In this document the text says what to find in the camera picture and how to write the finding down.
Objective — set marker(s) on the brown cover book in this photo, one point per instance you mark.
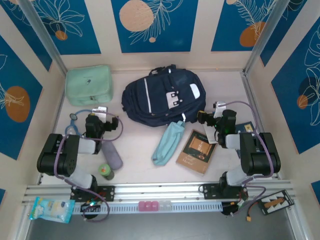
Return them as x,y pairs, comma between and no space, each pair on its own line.
195,152

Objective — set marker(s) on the grey glasses case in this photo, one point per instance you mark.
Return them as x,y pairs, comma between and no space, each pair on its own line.
113,157

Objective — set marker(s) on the light blue pencil case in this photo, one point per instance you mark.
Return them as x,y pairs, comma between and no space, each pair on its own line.
167,145

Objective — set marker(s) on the navy blue backpack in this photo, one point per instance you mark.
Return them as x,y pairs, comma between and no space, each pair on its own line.
160,100

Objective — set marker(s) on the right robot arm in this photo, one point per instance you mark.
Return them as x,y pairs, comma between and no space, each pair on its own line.
260,155

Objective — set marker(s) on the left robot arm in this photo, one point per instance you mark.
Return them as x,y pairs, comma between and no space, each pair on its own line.
57,155

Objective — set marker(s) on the blue stethoscope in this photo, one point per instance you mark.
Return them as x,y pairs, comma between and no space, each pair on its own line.
73,116

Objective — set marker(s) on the dark blue small book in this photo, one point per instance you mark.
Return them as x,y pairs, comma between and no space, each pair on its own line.
246,127

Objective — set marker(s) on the mint green fabric bag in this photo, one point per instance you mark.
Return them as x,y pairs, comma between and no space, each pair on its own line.
85,85

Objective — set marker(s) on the green bottle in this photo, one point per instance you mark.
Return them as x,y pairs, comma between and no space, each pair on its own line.
105,171

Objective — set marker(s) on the black controller board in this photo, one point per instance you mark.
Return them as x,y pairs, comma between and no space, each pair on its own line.
228,211
91,207

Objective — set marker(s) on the blue white snack packet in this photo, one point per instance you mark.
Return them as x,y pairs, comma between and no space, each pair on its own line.
51,209

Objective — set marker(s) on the black connector board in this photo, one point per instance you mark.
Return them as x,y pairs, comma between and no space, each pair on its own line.
275,203

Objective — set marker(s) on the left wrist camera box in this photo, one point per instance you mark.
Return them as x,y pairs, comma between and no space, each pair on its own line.
100,111

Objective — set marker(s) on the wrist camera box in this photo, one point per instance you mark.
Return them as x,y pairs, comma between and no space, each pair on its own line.
220,108
100,111

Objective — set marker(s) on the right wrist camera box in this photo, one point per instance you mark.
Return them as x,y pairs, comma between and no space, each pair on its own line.
220,108

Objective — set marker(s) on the aluminium side rail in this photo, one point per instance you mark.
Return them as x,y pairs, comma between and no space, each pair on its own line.
42,176
247,85

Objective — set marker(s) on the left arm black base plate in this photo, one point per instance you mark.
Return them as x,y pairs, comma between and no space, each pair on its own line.
110,193

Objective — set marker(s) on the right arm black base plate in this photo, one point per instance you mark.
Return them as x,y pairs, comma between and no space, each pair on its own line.
211,192

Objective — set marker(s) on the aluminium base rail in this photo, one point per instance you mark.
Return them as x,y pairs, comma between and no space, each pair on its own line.
160,191

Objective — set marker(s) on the aluminium frame post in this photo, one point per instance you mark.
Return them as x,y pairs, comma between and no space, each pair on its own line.
43,32
266,32

